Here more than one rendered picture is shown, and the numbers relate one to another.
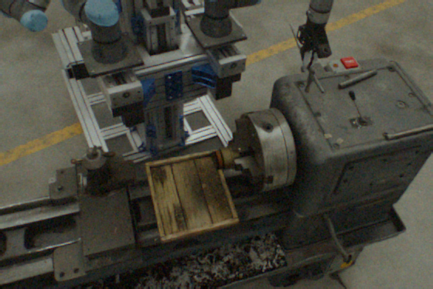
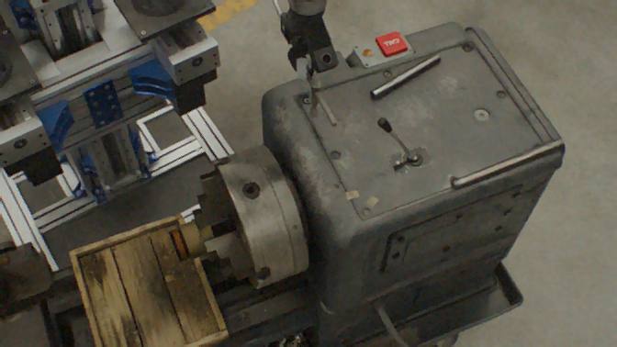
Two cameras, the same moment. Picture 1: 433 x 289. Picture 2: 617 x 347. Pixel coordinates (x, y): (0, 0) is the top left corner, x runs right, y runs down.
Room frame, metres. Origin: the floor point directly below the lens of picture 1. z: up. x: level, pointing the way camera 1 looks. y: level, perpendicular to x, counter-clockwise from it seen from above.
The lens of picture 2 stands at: (0.19, -0.17, 2.63)
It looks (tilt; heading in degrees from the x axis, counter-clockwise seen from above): 58 degrees down; 3
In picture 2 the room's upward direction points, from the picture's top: 2 degrees clockwise
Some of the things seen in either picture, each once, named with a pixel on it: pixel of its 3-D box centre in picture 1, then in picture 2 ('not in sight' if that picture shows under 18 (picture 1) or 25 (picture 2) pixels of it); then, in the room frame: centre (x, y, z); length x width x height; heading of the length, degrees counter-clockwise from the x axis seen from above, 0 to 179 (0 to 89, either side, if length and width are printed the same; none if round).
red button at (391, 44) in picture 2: (349, 62); (391, 44); (1.43, -0.29, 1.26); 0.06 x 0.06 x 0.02; 28
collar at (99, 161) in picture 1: (93, 158); not in sight; (0.80, 0.58, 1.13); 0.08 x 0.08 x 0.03
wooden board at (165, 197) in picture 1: (190, 193); (147, 294); (0.88, 0.26, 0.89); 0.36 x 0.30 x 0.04; 28
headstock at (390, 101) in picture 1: (348, 130); (402, 162); (1.23, -0.34, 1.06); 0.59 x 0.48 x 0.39; 118
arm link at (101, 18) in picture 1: (102, 18); not in sight; (1.32, 0.73, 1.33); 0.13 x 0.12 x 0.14; 59
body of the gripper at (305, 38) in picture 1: (312, 31); (305, 22); (1.24, -0.09, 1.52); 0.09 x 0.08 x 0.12; 29
